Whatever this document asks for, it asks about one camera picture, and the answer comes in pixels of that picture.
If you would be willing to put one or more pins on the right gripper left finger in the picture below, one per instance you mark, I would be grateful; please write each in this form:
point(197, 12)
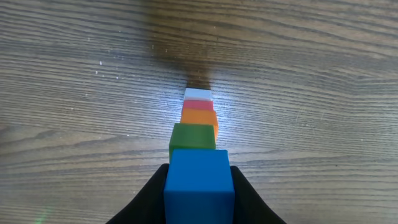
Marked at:
point(146, 202)

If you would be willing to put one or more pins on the red cube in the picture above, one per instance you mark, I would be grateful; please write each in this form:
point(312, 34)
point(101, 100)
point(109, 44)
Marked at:
point(198, 104)

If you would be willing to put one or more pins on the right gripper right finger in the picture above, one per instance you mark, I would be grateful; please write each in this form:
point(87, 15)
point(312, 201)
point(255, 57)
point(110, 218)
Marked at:
point(248, 205)

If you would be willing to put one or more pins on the blue cube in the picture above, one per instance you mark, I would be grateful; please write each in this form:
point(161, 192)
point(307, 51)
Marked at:
point(199, 186)

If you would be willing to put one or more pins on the green cube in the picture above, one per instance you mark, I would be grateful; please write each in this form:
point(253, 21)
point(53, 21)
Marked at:
point(192, 137)

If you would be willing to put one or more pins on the orange cube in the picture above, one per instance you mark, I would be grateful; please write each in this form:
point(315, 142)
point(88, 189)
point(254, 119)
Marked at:
point(199, 116)

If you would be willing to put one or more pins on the white cube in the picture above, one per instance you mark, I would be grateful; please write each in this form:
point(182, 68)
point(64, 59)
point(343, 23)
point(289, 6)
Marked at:
point(198, 94)

